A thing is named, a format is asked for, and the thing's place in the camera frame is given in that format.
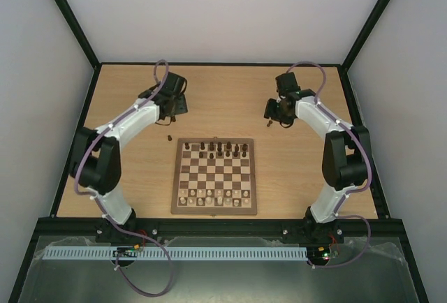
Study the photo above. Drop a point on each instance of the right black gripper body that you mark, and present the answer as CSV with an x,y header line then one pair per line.
x,y
271,112

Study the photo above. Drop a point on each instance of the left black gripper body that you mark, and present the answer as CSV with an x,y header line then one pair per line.
x,y
179,109

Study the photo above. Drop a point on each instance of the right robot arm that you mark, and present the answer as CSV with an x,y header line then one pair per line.
x,y
346,166

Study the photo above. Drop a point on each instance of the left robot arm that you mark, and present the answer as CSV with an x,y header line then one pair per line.
x,y
95,162

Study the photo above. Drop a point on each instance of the wooden chess board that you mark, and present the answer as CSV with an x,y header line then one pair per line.
x,y
227,173

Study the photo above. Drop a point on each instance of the light chess pieces row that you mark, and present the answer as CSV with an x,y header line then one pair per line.
x,y
208,198

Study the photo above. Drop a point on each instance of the grey slotted cable duct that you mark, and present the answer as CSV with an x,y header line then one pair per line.
x,y
176,253

